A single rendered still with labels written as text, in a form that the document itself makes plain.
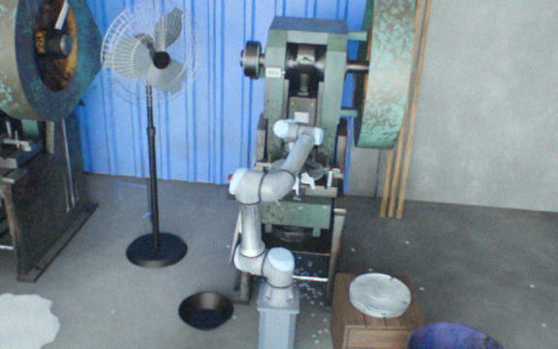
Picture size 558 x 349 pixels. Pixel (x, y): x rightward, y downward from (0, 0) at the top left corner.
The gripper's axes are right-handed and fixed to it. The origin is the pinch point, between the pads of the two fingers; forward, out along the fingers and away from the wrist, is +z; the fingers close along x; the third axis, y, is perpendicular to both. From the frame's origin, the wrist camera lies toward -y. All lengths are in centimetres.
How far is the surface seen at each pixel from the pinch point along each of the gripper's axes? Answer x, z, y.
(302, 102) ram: -13, -48, -17
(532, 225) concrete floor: -64, 43, -221
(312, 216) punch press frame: -33.2, 9.4, -20.0
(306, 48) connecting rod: 1, -71, -17
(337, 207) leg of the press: -21.6, 8.1, -29.2
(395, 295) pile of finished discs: 0, 56, -36
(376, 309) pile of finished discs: 4, 60, -20
